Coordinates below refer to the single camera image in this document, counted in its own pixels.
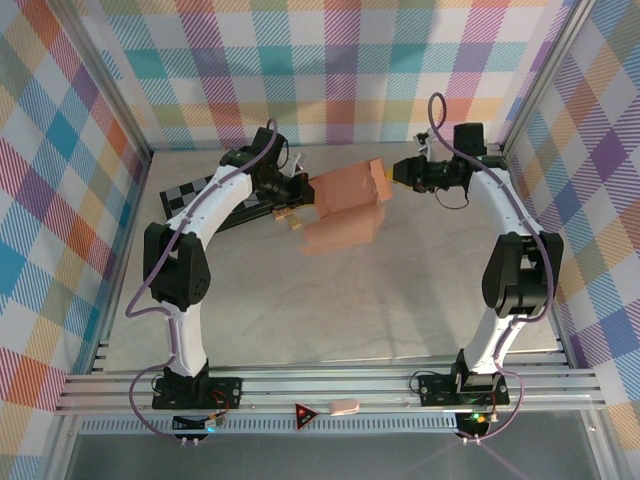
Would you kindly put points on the pink paper box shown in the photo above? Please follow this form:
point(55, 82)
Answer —
point(345, 187)

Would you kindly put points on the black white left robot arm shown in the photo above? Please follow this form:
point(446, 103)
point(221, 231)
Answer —
point(185, 345)

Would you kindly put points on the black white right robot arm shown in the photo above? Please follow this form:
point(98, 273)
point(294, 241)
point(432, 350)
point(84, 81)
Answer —
point(495, 200)

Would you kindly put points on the wooden block with dark print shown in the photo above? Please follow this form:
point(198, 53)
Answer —
point(283, 214)

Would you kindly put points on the black grey chess board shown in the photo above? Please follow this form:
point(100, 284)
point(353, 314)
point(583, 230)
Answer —
point(177, 196)

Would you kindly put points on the pink oval eraser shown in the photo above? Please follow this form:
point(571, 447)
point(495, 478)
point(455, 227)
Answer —
point(344, 407)

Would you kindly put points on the red black triangle button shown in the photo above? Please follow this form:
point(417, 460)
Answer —
point(305, 414)

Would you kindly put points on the black adapter board with connector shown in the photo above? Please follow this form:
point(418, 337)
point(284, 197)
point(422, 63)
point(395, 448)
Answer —
point(192, 424)
point(475, 422)

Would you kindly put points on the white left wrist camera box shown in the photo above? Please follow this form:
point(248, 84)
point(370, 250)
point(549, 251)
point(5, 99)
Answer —
point(297, 162)

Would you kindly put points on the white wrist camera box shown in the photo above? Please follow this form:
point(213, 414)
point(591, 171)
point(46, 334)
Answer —
point(425, 142)
point(297, 162)

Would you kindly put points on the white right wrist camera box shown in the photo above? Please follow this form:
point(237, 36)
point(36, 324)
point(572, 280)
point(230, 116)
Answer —
point(425, 142)

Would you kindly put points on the aluminium corner post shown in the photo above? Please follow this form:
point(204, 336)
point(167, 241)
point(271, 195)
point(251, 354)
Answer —
point(544, 70)
point(105, 75)

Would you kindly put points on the aluminium front rail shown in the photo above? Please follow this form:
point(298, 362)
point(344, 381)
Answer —
point(325, 387)

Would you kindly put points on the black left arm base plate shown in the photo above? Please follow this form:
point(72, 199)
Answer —
point(225, 390)

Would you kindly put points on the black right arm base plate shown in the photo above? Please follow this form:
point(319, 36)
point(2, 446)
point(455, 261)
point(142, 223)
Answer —
point(435, 390)

